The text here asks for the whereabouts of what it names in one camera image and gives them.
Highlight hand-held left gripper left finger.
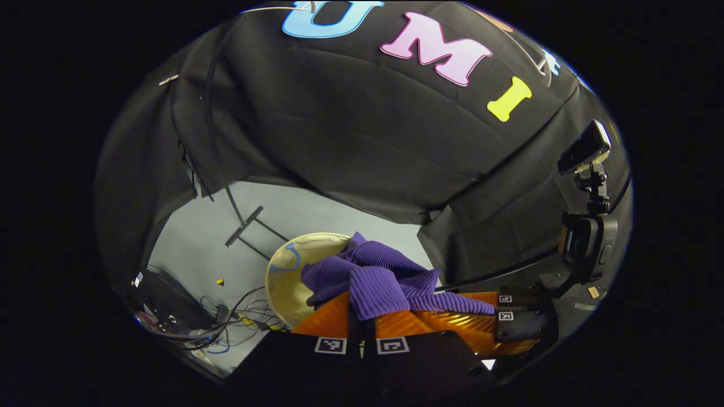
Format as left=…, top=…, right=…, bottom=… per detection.
left=226, top=291, right=364, bottom=407

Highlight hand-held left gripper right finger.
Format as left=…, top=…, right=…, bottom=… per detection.
left=365, top=310, right=494, bottom=405

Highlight yellow laundry hamper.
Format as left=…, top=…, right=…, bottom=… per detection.
left=265, top=232, right=363, bottom=330

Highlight purple knit jacket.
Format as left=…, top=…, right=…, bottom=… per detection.
left=300, top=232, right=497, bottom=322

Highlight black clothes rack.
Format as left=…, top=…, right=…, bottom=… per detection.
left=205, top=34, right=292, bottom=262

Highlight black equipment box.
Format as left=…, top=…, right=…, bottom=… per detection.
left=135, top=268, right=218, bottom=335

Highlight tangle of cables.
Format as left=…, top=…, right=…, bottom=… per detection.
left=170, top=285, right=292, bottom=357

